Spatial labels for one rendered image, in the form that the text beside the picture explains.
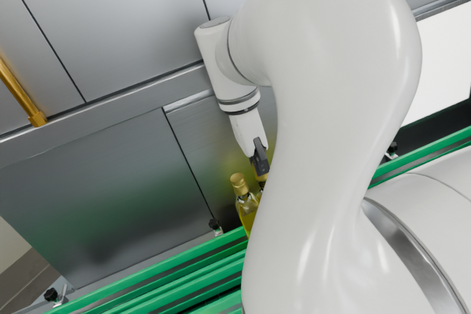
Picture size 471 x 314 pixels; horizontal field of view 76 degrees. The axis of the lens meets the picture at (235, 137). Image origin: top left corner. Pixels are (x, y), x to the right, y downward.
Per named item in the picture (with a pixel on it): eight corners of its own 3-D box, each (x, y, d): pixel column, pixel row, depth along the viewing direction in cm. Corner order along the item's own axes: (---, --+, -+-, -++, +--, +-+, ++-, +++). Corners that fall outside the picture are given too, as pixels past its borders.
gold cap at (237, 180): (245, 197, 69) (240, 183, 67) (232, 195, 71) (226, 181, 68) (251, 186, 72) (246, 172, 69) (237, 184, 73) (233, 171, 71)
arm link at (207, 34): (252, 73, 62) (212, 90, 61) (235, 8, 55) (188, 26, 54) (268, 86, 55) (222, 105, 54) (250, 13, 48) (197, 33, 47)
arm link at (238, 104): (211, 90, 62) (216, 102, 63) (221, 105, 54) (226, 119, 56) (248, 75, 63) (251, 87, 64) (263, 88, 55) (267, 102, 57)
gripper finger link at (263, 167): (249, 152, 64) (256, 175, 68) (254, 160, 61) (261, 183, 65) (263, 146, 64) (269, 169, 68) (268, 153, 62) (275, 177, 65)
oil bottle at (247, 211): (269, 239, 86) (251, 186, 75) (277, 254, 82) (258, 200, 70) (251, 247, 86) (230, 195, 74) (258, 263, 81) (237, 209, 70)
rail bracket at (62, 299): (87, 296, 88) (60, 270, 81) (83, 319, 82) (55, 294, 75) (73, 303, 88) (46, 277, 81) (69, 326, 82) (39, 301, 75)
